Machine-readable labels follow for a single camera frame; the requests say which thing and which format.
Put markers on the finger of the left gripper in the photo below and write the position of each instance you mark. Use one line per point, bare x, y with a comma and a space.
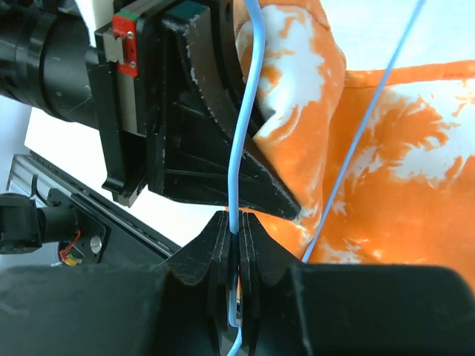
200, 91

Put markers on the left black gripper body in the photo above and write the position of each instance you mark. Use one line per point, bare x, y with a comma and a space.
126, 72

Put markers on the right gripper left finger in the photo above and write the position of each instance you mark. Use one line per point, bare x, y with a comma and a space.
175, 308

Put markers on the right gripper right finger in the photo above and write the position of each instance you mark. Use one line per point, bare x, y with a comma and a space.
293, 308

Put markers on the blue wire hanger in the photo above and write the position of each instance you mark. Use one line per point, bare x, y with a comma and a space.
259, 37

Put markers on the orange tie-dye trousers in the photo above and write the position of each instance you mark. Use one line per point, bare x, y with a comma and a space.
393, 187

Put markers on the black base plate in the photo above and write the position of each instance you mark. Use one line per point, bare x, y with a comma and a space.
83, 231

